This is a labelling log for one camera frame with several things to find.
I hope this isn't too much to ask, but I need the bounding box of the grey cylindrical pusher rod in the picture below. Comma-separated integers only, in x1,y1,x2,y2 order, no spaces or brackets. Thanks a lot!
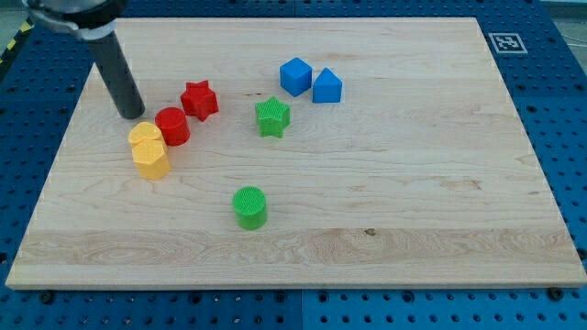
87,31,145,119

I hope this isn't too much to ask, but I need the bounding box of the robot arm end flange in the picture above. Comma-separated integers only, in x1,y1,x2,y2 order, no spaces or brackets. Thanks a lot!
21,0,128,40

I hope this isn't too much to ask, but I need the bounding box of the green star block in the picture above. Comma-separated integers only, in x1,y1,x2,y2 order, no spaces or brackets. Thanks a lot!
255,96,290,138

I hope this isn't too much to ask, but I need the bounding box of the red star block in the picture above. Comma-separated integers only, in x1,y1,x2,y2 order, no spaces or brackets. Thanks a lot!
180,80,219,122

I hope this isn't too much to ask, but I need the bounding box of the wooden board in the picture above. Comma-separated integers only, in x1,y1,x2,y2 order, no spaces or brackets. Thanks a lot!
6,17,586,291

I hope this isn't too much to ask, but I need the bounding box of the green cylinder block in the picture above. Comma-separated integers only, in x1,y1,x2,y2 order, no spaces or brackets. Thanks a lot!
232,186,267,230

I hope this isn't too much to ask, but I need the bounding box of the blue triangular prism block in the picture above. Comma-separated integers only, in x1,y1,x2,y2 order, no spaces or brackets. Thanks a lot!
312,68,343,104

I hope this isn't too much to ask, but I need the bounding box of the blue cube block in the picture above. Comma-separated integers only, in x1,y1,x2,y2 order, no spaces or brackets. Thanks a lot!
280,58,313,97

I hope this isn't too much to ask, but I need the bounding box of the red cylinder block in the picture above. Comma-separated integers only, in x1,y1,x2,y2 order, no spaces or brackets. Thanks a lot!
155,107,191,147

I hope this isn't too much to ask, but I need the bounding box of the yellow hexagon block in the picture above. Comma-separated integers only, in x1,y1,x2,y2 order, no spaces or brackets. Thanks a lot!
132,140,171,180

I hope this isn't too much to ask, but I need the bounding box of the white fiducial marker tag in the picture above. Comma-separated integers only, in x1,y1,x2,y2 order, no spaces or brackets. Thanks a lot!
488,32,527,54

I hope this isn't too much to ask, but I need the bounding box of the black bolt front left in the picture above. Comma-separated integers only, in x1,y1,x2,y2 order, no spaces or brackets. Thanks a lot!
39,291,55,304

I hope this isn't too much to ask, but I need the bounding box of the black bolt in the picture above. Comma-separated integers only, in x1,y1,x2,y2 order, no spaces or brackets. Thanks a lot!
39,291,55,304
547,287,565,302

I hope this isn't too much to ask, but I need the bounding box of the black bolt front right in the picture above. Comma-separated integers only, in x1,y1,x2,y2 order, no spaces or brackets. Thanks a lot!
547,287,565,302

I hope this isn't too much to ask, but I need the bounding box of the black and yellow hazard tape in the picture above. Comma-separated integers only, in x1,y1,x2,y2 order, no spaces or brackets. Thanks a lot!
1,18,35,67

